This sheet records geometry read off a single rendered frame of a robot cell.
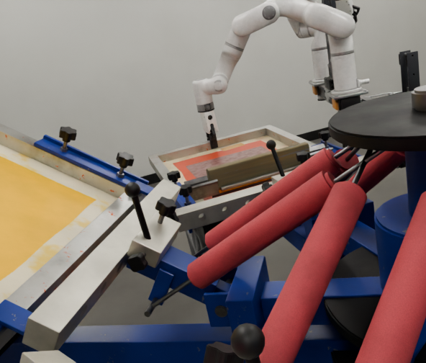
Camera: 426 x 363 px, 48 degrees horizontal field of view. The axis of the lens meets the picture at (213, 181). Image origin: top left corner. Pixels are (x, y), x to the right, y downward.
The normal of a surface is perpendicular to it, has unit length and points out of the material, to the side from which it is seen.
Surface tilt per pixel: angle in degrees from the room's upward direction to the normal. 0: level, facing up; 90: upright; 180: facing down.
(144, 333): 0
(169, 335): 0
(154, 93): 90
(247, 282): 0
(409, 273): 32
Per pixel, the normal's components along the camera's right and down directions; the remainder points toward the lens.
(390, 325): -0.39, -0.61
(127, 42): 0.27, 0.25
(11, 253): 0.34, -0.85
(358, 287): -0.19, -0.93
